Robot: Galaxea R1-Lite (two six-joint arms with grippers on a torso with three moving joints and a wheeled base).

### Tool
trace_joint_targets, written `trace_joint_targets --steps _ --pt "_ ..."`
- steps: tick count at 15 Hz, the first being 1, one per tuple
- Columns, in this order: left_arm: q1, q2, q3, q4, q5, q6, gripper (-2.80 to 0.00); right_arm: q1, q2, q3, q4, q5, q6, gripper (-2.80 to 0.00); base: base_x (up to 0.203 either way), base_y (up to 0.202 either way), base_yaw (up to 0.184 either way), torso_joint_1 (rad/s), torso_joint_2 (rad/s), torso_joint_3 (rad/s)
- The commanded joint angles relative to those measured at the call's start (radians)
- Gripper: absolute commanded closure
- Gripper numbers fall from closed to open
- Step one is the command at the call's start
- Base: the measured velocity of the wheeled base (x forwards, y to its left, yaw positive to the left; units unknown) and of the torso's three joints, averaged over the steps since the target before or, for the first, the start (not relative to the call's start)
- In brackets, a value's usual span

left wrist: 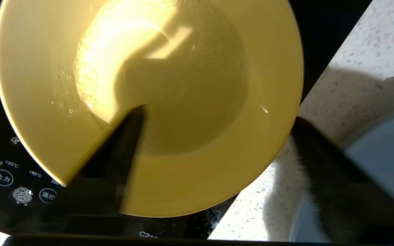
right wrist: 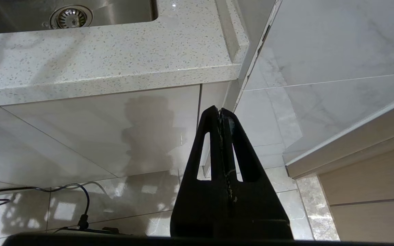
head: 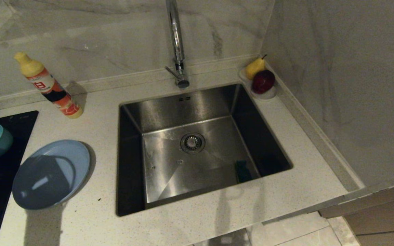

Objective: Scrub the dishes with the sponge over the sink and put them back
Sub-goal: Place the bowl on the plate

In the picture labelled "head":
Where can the yellow green sponge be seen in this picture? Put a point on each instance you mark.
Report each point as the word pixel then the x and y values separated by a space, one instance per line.
pixel 243 171

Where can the grey blue plate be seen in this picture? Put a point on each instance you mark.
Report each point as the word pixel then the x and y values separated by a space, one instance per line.
pixel 51 174

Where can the dark red apple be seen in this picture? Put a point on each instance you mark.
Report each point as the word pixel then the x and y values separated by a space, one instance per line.
pixel 263 82

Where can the round metal drain strainer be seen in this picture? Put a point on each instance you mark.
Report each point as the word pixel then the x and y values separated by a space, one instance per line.
pixel 193 142

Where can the black glass cooktop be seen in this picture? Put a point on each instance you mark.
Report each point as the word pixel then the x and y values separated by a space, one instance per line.
pixel 12 164

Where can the chrome faucet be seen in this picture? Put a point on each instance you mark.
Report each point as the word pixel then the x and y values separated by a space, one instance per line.
pixel 178 44

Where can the small white dish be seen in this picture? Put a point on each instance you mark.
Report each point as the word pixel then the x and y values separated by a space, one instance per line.
pixel 268 95

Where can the orange label dish soap bottle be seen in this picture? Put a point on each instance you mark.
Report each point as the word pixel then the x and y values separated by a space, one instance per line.
pixel 51 89

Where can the yellow pear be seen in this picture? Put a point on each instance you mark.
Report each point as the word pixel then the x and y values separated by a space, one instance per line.
pixel 254 68

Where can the stainless steel sink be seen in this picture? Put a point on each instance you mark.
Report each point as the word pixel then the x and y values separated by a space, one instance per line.
pixel 245 112

